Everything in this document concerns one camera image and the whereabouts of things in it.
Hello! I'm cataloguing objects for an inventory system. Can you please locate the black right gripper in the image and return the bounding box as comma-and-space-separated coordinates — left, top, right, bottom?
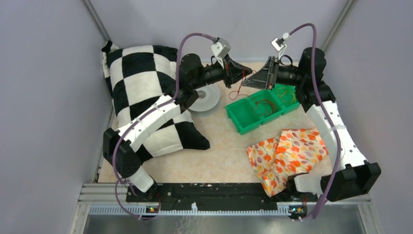
241, 57, 305, 91

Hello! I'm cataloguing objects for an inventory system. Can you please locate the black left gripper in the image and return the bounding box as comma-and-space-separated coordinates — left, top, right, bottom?
192, 54, 252, 90

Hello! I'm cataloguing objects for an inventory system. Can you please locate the grey perforated cable spool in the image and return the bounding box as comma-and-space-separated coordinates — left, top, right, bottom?
189, 84, 221, 112

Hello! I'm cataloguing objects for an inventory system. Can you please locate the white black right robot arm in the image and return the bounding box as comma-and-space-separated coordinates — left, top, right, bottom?
242, 47, 381, 202

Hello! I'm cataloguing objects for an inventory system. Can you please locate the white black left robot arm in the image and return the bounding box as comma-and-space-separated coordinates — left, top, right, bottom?
103, 54, 252, 202

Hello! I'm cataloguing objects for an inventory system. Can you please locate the floral orange cloth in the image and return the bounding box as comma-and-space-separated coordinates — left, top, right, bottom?
246, 128, 328, 197

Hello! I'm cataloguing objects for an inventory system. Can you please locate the black white checkered pillow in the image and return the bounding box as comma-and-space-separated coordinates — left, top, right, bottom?
102, 41, 210, 168

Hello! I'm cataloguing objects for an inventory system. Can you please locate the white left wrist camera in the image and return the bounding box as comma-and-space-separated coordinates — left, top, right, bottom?
210, 38, 231, 68

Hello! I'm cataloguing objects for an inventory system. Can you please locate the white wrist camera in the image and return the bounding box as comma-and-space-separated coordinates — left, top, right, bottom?
271, 32, 291, 60
210, 38, 231, 68

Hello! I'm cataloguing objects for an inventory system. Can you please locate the green plastic bin with yellow wire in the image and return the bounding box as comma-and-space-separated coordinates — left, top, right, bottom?
273, 84, 300, 115

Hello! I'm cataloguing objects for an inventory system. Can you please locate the red wire coil in bin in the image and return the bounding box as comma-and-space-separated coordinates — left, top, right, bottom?
251, 99, 278, 118

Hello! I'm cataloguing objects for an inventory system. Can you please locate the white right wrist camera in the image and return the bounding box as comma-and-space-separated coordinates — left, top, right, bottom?
271, 32, 291, 60

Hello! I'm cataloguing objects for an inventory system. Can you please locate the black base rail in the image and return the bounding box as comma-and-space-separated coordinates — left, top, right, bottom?
126, 183, 317, 211

